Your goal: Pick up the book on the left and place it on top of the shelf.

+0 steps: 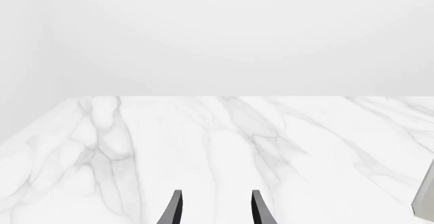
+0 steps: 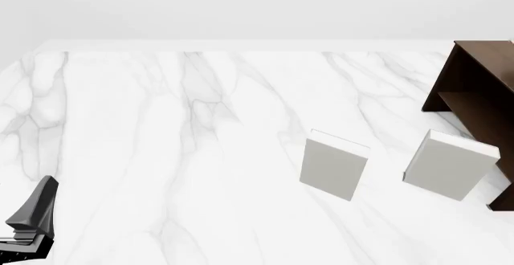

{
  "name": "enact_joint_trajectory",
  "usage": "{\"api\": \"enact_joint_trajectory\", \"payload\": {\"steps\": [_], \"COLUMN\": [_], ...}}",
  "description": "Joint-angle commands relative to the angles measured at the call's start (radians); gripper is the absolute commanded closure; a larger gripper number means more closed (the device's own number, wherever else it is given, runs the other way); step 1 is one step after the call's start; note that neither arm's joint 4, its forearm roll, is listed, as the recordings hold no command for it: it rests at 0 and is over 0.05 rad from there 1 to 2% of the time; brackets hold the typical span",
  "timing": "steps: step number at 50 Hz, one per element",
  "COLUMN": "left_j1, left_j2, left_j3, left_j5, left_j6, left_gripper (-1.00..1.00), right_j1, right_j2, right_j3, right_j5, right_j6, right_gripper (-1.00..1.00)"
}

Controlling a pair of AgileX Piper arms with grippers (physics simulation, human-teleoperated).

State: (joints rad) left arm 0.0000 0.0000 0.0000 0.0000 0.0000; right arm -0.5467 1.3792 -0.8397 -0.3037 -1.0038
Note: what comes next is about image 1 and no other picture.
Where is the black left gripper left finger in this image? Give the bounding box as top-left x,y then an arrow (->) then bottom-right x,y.
156,189 -> 183,224

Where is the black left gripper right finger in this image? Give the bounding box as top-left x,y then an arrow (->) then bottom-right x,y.
251,189 -> 279,224

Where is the grey book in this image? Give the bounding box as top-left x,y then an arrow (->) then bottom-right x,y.
410,157 -> 434,222

